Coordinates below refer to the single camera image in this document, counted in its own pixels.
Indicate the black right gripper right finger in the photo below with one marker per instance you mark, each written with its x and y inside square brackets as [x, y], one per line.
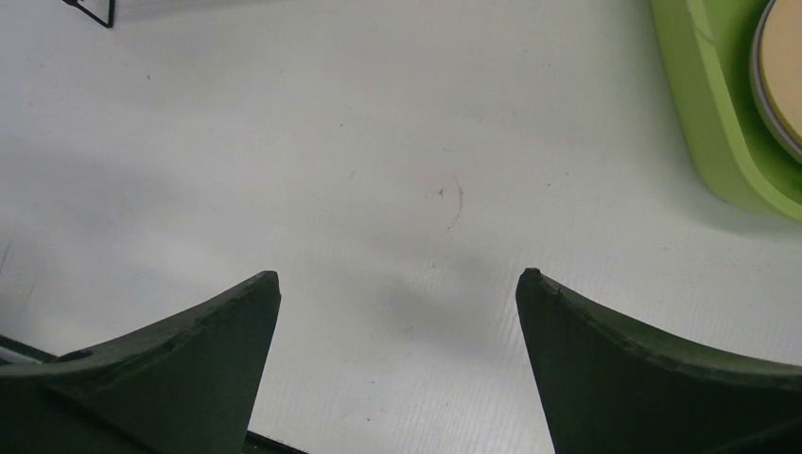
[609, 383]

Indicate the black wire rack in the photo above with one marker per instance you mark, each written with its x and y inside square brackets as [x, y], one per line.
[100, 11]

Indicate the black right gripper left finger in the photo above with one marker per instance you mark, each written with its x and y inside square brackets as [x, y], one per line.
[185, 384]

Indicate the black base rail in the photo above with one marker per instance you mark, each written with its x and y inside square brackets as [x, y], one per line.
[13, 351]

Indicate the purple plate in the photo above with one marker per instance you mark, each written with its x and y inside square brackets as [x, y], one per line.
[761, 106]

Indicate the green plastic tub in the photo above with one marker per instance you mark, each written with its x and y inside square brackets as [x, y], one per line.
[707, 51]

